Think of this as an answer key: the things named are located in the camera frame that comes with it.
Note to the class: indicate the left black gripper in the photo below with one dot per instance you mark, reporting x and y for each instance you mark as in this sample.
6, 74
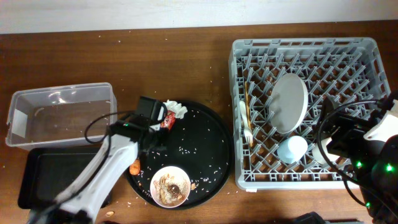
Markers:
165, 137

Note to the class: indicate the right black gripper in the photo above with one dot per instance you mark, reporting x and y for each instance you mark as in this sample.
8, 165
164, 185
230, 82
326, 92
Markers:
352, 126

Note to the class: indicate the red snack wrapper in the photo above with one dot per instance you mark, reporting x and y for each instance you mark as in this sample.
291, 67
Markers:
169, 121

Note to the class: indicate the orange carrot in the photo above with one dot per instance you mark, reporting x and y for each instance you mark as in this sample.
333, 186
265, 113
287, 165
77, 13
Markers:
135, 168

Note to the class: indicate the white napkin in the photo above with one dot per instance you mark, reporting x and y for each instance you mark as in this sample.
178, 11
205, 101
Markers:
177, 108

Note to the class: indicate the grey round plate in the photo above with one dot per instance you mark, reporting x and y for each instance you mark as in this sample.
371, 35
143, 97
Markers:
289, 103

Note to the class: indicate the white paper cup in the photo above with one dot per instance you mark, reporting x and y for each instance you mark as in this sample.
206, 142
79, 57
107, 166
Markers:
318, 156

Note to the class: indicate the white bowl with leftovers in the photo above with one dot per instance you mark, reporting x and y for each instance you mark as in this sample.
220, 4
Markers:
170, 187

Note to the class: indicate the light blue cup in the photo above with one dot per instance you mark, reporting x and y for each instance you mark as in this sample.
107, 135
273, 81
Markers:
292, 149

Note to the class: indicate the white plastic fork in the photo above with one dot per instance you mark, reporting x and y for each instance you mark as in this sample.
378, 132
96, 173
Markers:
247, 131

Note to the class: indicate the wooden chopstick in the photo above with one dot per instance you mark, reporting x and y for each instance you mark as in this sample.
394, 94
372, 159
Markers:
247, 105

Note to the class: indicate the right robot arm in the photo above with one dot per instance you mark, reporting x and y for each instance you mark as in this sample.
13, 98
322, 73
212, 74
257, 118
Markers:
376, 172

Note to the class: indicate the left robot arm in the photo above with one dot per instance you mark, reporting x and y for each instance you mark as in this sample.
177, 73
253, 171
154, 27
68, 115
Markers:
123, 141

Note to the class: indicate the grey plastic dishwasher rack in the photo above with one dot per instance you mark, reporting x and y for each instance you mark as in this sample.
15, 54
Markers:
344, 69

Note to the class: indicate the round black serving tray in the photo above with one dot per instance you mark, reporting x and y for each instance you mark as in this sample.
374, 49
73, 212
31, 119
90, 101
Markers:
201, 145

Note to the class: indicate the clear plastic bin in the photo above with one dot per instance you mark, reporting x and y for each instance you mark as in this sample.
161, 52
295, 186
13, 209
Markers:
56, 116

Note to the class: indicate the nut shell on table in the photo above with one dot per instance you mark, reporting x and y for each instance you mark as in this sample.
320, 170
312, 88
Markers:
109, 214

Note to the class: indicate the black rectangular tray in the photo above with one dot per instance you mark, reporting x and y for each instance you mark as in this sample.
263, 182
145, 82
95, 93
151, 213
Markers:
49, 171

